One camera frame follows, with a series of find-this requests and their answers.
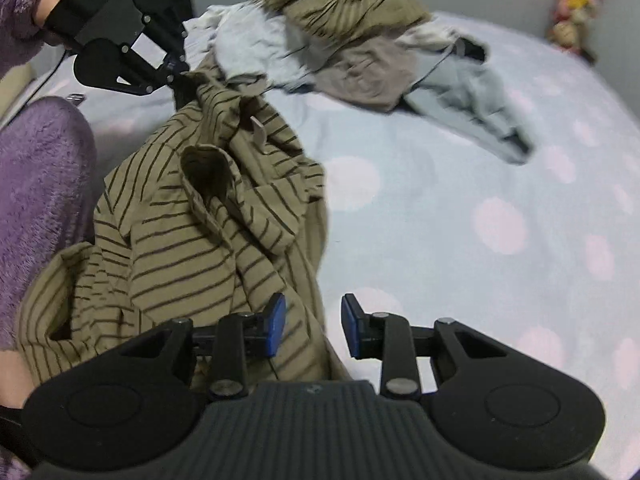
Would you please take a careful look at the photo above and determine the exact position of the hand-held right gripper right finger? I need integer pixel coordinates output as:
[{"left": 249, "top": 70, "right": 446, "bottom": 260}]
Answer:
[{"left": 341, "top": 293, "right": 508, "bottom": 401}]

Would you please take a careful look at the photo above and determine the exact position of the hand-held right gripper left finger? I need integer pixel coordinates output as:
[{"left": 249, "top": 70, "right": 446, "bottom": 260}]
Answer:
[{"left": 117, "top": 292, "right": 287, "bottom": 401}]

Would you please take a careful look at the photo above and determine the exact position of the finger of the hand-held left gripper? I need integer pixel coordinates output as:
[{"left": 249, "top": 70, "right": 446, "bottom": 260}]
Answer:
[
  {"left": 120, "top": 44, "right": 191, "bottom": 95},
  {"left": 142, "top": 10, "right": 188, "bottom": 59}
]

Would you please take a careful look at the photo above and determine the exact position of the olive striped collared shirt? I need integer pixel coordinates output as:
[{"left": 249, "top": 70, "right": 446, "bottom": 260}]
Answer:
[{"left": 16, "top": 57, "right": 353, "bottom": 396}]

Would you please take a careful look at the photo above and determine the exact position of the person's left forearm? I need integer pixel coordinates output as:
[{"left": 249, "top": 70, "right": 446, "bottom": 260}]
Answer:
[{"left": 0, "top": 0, "right": 71, "bottom": 78}]

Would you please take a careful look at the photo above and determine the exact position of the olive striped garment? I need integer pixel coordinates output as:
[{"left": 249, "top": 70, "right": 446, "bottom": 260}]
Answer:
[{"left": 257, "top": 0, "right": 433, "bottom": 63}]

